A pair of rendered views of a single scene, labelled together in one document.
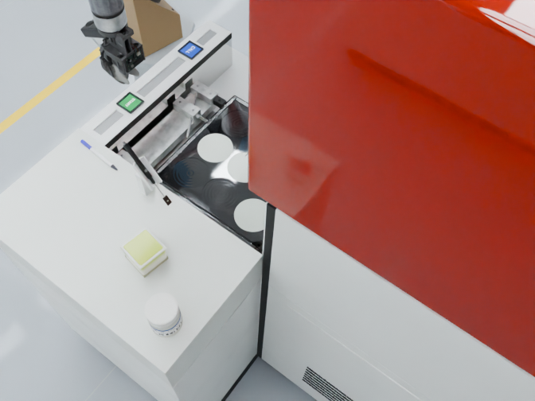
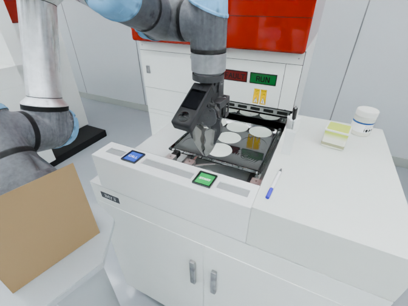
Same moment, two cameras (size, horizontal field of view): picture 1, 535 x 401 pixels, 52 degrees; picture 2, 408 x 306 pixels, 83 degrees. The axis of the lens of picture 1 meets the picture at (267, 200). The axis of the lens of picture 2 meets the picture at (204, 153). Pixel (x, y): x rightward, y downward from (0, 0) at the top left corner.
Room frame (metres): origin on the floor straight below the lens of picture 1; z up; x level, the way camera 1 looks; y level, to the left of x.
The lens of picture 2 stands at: (1.07, 0.91, 1.39)
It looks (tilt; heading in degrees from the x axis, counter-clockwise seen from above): 34 degrees down; 263
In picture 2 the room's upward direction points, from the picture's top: straight up
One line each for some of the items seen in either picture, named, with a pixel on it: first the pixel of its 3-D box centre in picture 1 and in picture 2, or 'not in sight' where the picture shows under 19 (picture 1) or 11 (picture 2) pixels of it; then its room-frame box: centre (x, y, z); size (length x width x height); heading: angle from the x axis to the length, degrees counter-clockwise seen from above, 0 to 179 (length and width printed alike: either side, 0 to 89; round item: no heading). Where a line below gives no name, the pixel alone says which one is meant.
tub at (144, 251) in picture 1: (145, 253); (336, 135); (0.53, 0.27, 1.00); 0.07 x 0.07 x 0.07; 48
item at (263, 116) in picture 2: not in sight; (241, 118); (0.75, -0.12, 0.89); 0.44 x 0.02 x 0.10; 147
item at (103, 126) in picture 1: (163, 93); (169, 185); (1.10, 0.33, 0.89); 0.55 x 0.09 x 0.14; 147
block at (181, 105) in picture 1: (186, 108); (186, 168); (1.05, 0.26, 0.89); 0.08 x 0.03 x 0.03; 57
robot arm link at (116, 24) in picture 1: (111, 15); (207, 62); (0.99, 0.39, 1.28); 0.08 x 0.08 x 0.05
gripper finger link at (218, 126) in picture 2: (110, 61); (212, 127); (0.98, 0.42, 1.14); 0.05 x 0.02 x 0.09; 146
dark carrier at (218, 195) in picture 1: (245, 167); (229, 138); (0.85, 0.07, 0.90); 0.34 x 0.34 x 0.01; 57
